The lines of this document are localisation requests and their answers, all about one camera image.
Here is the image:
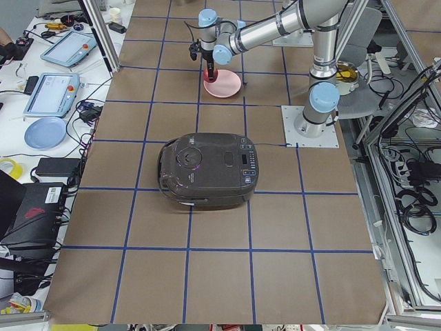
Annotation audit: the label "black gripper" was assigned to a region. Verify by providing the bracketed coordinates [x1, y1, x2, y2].
[201, 50, 215, 83]

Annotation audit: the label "red apple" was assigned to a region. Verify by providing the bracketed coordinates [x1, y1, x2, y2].
[203, 68, 218, 83]

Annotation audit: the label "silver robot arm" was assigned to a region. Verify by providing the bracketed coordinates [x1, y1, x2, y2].
[189, 1, 346, 139]

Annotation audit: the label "pink plate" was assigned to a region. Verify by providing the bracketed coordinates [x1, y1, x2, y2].
[203, 70, 242, 98]

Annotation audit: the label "white bowl yellow contents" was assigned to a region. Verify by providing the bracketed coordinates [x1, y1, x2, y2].
[336, 61, 359, 96]

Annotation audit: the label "blue plate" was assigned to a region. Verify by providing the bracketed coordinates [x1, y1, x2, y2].
[24, 117, 67, 150]

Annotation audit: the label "dark brown rice cooker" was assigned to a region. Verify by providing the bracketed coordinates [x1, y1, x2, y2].
[157, 132, 259, 208]

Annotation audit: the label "upper blue teach pendant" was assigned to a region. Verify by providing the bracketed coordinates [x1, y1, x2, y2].
[40, 31, 97, 68]

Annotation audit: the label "blue teach pendant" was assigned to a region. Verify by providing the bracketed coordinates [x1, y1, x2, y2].
[40, 31, 97, 68]
[23, 72, 80, 118]

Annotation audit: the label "grey office chair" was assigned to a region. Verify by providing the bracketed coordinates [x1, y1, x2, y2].
[338, 6, 382, 120]

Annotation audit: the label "lower blue teach pendant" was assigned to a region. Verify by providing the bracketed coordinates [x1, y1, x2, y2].
[23, 72, 80, 118]

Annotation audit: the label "black smartphone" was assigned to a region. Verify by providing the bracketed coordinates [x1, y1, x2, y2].
[23, 76, 39, 95]

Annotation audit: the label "black power adapter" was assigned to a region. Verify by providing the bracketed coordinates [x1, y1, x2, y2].
[35, 158, 80, 177]

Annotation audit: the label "yellow tape roll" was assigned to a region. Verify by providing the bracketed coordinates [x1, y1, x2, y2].
[0, 158, 23, 180]

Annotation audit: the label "black computer box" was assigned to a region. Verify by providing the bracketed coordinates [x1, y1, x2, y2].
[1, 182, 67, 248]

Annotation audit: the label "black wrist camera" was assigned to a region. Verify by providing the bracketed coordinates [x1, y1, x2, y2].
[189, 41, 201, 61]

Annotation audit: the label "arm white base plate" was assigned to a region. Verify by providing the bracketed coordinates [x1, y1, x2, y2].
[281, 106, 339, 148]
[272, 30, 314, 48]

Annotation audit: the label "aluminium frame post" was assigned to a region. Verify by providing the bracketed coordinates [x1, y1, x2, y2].
[78, 0, 120, 73]

